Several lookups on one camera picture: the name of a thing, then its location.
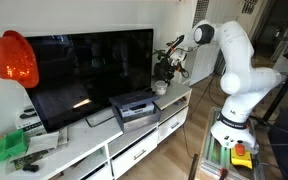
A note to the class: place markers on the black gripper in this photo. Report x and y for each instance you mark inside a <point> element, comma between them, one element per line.
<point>170,67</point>

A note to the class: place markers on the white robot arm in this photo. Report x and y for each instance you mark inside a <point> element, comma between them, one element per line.
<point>240,50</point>

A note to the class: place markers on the clear plastic bowl with label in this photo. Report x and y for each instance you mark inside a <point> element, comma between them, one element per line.
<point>160,90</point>

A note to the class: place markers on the blue cardboard box lid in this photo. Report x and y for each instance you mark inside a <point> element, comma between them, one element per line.
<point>134,97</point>

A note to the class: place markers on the glossy black plant pot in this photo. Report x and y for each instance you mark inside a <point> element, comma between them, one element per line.
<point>160,72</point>

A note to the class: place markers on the green leafy plant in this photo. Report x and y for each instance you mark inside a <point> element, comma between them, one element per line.
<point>159,52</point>

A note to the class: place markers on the black round dish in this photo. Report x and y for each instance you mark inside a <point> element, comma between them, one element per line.
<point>147,89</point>

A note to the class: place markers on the grey bin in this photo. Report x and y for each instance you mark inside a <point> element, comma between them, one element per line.
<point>219,65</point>

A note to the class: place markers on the white grey device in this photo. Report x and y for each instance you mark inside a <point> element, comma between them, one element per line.
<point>135,110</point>

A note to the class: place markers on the white drawer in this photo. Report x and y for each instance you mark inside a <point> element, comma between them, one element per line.
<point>99,173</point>
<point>170,128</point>
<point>130,156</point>

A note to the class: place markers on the black flat screen TV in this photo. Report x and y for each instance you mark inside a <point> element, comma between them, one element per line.
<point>94,73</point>

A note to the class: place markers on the black bar clamp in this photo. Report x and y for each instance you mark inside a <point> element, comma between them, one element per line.
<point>193,166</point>

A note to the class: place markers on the white TV stand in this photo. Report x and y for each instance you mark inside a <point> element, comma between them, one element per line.
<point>84,133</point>

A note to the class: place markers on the red emergency stop button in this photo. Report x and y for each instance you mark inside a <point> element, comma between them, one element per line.
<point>241,160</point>

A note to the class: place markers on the black monitor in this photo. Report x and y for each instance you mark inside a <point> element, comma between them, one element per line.
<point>287,143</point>

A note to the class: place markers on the white paper envelope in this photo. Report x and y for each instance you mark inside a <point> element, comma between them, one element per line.
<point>44,140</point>

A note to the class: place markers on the white product box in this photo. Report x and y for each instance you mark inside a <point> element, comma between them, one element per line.
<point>25,124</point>

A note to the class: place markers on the small black object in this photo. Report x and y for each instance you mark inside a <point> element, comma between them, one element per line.
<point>30,167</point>

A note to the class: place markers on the printed magazine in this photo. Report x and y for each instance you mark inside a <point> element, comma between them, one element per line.
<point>24,161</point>

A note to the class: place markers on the green plastic box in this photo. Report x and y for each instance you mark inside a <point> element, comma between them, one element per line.
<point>14,145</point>

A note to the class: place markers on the grey wall vent grille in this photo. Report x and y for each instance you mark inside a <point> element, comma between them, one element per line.
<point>250,5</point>
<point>201,10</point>

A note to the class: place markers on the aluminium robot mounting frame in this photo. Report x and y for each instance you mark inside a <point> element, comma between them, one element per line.
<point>214,156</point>

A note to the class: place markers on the black camera stand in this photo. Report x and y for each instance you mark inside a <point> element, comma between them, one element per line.
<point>284,90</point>

